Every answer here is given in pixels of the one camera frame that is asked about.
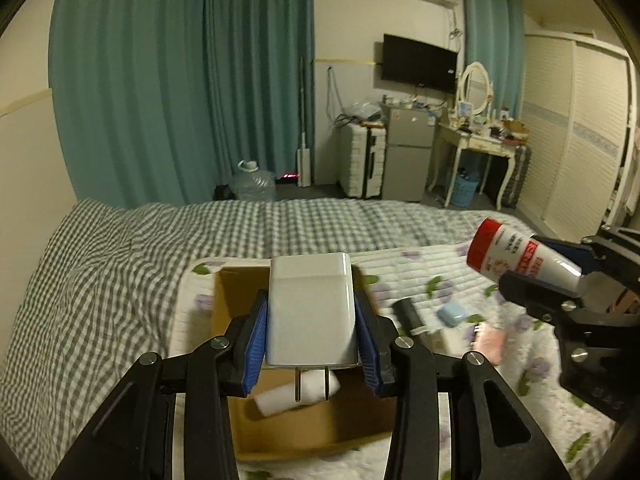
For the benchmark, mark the white cylindrical bottle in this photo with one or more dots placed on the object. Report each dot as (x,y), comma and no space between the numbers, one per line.
(272,400)

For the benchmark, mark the grey checkered bed sheet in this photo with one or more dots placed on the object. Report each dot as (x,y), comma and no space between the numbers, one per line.
(125,280)

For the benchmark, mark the white ribbed suitcase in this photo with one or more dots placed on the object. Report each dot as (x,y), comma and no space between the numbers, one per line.
(364,160)

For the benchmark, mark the black power strip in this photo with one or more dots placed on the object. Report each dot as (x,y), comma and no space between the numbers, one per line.
(291,176)

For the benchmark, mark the cardboard box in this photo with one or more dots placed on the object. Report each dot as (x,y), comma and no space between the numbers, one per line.
(300,430)

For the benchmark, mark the white wall charger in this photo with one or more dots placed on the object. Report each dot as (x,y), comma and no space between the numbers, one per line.
(312,310)

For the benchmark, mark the narrow teal curtain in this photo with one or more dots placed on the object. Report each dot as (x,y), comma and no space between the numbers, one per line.
(490,55)

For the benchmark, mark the pink small object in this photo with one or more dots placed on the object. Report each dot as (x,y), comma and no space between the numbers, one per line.
(490,344)

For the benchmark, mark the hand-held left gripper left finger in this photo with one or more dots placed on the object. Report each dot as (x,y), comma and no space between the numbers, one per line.
(251,355)

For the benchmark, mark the dark striped suitcase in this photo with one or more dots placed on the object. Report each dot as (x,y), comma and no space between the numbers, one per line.
(516,175)

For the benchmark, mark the wide teal curtain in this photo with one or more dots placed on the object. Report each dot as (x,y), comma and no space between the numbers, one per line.
(165,80)

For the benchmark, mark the white tube with red cap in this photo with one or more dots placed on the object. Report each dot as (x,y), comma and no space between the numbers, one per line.
(515,255)

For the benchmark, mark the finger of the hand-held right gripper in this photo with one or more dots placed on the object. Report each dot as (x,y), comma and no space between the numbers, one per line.
(530,292)
(562,251)

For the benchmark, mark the white dressing table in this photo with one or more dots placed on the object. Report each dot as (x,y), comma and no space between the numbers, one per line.
(475,150)

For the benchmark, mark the silver small fridge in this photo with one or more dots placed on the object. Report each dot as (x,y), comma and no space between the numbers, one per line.
(407,152)

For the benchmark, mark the white sliding wardrobe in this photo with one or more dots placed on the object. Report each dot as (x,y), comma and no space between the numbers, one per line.
(575,135)

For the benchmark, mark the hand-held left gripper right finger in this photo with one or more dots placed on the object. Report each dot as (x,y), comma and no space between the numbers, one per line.
(371,360)

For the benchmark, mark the light blue small case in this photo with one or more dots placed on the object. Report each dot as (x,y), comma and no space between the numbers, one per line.
(454,314)

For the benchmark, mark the clear large water jug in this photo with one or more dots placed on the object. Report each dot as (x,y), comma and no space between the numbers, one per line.
(252,182)

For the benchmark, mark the white oval vanity mirror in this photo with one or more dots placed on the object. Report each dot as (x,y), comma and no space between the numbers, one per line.
(474,85)

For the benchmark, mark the blue plastic basket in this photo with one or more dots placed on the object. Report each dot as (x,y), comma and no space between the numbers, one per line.
(464,187)

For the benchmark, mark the floral quilted mat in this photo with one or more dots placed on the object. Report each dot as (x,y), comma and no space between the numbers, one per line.
(500,390)

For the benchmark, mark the black cylindrical object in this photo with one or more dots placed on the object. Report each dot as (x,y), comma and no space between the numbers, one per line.
(409,316)

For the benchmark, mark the black wall television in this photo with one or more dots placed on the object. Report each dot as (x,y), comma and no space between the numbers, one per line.
(419,64)

